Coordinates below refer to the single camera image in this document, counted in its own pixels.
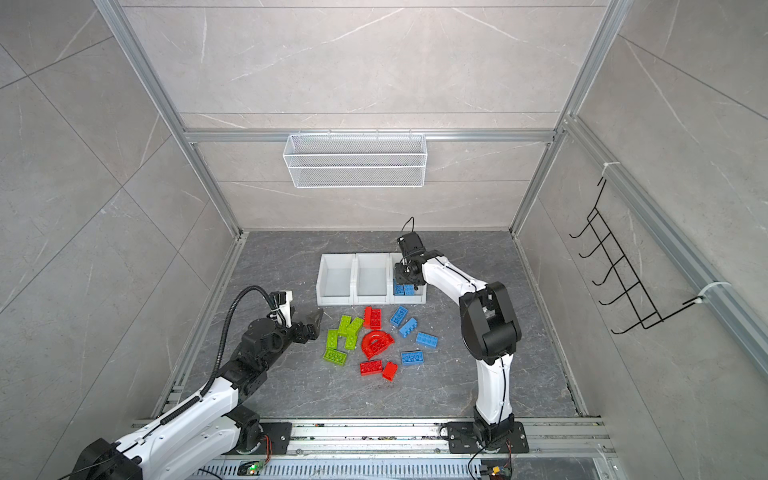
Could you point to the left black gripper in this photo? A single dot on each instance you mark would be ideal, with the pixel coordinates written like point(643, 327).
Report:
point(302, 336)

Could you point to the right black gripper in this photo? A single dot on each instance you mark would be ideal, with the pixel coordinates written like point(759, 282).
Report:
point(400, 279)

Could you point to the blue lego brick top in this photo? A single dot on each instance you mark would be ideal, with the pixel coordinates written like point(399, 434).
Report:
point(399, 316)

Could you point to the blue lego brick bottom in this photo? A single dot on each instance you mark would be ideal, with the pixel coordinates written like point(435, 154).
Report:
point(412, 358)

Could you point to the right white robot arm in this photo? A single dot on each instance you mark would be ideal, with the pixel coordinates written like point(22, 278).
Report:
point(489, 327)

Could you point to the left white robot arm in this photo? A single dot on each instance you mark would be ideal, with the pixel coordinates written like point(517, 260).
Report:
point(198, 402)

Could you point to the green lego brick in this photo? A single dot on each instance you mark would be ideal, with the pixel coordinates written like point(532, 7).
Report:
point(344, 324)
point(335, 357)
point(351, 333)
point(332, 339)

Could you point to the white right storage bin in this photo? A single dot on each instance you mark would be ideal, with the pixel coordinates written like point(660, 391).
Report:
point(421, 291)

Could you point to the white storage bin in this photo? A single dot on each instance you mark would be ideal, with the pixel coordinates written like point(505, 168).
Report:
point(334, 281)
point(371, 280)
point(421, 291)

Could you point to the green lego brick upper left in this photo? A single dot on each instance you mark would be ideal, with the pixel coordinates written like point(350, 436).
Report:
point(344, 324)

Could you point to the white middle storage bin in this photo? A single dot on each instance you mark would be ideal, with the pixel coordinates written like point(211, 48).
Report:
point(371, 280)

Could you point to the white left storage bin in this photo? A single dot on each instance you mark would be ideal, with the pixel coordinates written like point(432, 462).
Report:
point(334, 281)

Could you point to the green lego brick bottom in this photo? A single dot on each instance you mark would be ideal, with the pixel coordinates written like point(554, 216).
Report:
point(335, 357)

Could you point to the green lego brick upper right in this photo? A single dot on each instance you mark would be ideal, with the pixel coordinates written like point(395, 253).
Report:
point(351, 333)

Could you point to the red double lego brick top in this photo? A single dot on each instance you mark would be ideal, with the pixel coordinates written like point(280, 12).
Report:
point(372, 318)

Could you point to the red arch lego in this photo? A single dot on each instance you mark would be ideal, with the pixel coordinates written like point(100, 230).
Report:
point(376, 342)

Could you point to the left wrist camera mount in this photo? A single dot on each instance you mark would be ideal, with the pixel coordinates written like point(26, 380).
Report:
point(280, 307)

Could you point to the white wire mesh basket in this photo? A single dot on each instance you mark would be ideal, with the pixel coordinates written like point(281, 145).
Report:
point(374, 160)

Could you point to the black wire hook rack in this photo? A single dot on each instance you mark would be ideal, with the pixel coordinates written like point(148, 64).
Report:
point(633, 290)

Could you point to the metal base rail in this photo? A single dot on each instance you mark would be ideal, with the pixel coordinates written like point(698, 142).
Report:
point(357, 448)

